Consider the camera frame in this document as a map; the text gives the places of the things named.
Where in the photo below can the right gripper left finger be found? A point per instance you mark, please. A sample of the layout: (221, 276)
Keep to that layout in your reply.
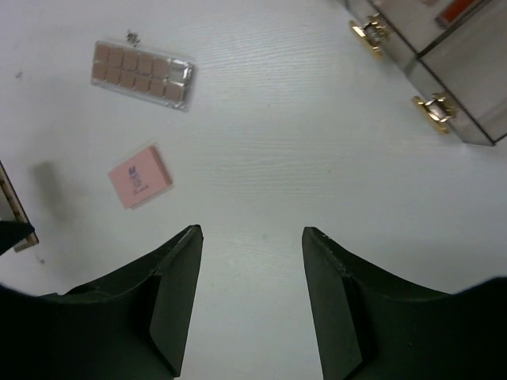
(132, 323)

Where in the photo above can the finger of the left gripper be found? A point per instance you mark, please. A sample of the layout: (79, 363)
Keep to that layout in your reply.
(11, 233)

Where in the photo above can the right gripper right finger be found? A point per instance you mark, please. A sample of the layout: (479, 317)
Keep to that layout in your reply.
(371, 324)

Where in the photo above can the red lip gloss tube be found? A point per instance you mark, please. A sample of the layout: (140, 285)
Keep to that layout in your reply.
(457, 12)

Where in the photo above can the pink square compact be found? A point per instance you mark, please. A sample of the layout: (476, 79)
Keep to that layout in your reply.
(140, 177)

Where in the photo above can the brown eyeshadow palette clear case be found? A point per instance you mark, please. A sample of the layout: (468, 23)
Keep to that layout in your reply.
(145, 74)

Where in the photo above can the clear three-drawer organizer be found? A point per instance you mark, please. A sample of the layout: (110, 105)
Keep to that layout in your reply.
(459, 74)

